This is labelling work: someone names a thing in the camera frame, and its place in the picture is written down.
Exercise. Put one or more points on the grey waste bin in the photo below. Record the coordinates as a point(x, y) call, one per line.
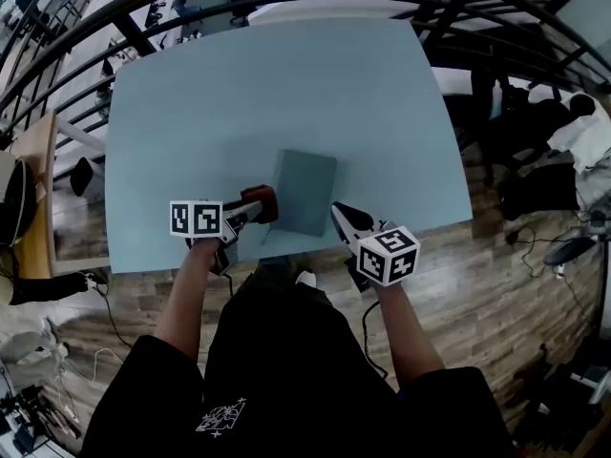
point(82, 177)

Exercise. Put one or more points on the black floor equipment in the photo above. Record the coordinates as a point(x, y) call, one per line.
point(549, 389)

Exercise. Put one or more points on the person's left forearm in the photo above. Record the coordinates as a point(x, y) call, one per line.
point(186, 308)

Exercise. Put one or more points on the grey-blue pad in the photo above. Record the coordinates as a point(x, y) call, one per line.
point(303, 189)

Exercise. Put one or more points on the person's right forearm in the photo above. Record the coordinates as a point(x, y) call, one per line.
point(406, 337)

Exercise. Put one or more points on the red-brown sponge block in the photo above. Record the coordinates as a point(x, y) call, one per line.
point(267, 198)

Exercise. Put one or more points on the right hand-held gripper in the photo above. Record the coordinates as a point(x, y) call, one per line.
point(389, 256)

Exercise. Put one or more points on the person's black t-shirt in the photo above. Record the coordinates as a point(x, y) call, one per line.
point(286, 380)

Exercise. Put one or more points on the white power strip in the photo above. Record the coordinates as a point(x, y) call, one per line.
point(560, 271)

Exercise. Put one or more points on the black power adapter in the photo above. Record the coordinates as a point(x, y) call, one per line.
point(511, 236)

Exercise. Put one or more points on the person's dark olive trousers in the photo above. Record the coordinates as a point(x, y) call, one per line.
point(281, 279)

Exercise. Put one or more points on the person's left hand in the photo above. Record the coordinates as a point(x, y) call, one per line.
point(205, 251)

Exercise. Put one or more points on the person's white shoe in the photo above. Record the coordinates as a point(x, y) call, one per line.
point(305, 278)

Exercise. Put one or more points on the black desk chair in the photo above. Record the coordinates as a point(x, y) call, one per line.
point(520, 127)

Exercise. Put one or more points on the light wooden desk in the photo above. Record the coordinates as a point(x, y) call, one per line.
point(40, 208)

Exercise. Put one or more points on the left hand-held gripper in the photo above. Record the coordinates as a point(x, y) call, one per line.
point(195, 217)

